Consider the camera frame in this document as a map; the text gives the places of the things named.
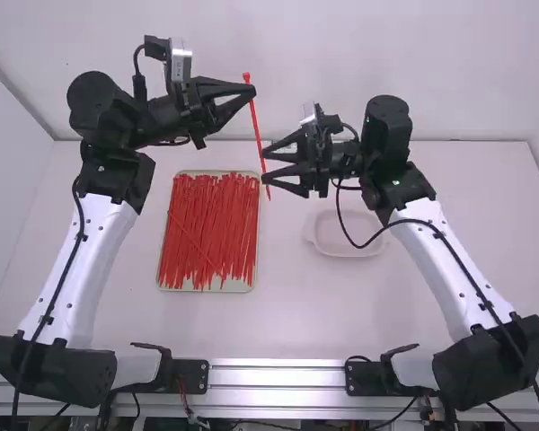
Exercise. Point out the silver rails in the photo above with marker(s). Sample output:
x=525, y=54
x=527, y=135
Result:
x=274, y=381

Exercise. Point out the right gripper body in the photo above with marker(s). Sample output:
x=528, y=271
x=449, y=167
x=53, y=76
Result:
x=321, y=157

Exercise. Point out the pale tray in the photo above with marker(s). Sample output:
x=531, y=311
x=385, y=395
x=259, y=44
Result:
x=257, y=287

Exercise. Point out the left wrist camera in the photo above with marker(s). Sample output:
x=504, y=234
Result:
x=179, y=60

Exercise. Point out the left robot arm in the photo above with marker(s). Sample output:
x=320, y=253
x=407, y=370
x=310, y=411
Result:
x=94, y=233

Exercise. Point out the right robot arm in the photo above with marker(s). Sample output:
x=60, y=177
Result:
x=444, y=251

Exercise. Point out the white dish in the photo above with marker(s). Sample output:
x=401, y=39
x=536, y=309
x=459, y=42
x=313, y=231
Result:
x=337, y=233

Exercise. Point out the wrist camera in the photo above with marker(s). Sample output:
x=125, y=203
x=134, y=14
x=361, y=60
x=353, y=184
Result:
x=179, y=60
x=309, y=114

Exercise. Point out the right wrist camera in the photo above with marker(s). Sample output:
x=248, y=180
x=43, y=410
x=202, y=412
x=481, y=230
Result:
x=309, y=114

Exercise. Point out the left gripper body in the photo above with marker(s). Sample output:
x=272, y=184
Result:
x=195, y=112

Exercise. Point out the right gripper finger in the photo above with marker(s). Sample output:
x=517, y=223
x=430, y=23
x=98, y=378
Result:
x=287, y=146
x=289, y=179

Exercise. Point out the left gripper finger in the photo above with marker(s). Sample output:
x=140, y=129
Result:
x=231, y=112
x=224, y=85

